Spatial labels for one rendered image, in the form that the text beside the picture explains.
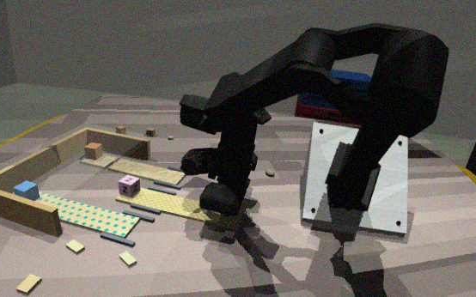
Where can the pink cube with dark top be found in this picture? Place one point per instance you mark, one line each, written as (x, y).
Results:
(129, 186)

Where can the beige strip with teal polka dots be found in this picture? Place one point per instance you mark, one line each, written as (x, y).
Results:
(96, 219)

